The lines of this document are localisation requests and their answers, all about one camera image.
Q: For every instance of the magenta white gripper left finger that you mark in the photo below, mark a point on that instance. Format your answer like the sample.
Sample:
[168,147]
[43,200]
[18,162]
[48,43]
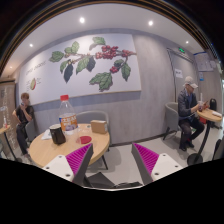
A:
[71,167]

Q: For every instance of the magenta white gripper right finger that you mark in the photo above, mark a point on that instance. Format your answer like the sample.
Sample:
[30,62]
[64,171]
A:
[153,166]

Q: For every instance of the red coaster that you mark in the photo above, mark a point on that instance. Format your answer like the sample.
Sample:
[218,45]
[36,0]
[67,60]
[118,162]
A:
[85,139]

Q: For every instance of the black mug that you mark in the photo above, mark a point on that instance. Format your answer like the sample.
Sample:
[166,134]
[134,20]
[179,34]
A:
[57,134]

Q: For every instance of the clear drinking glass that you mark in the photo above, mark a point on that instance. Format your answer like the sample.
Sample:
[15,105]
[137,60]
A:
[80,132]

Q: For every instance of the white paper napkin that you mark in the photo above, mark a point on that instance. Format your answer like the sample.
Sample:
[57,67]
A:
[46,135]

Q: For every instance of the brown cardboard box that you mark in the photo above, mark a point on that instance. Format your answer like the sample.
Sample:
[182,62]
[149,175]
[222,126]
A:
[99,126]

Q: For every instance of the clear bottle red cap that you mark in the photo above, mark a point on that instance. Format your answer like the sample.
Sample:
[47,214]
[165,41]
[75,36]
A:
[67,116]

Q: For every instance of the grey armchair behind table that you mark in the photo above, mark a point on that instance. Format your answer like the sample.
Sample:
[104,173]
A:
[88,116]

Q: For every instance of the grey armchair at right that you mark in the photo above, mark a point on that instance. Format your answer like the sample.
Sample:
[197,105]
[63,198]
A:
[172,117]

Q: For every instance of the seated man white cap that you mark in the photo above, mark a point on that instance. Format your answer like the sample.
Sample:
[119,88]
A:
[191,126]

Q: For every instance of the seated person in black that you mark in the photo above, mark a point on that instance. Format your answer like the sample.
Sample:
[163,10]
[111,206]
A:
[24,113]

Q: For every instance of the round wooden side table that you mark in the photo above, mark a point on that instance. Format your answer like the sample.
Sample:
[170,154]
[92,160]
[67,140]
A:
[210,116]

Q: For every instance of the grey door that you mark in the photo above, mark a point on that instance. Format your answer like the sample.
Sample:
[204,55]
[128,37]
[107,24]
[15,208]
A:
[182,67]

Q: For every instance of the white notice board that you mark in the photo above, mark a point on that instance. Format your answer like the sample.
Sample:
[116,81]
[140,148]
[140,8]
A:
[203,62]

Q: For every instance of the coffee plant wall mural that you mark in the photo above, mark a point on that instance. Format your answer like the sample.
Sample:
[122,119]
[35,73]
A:
[93,64]

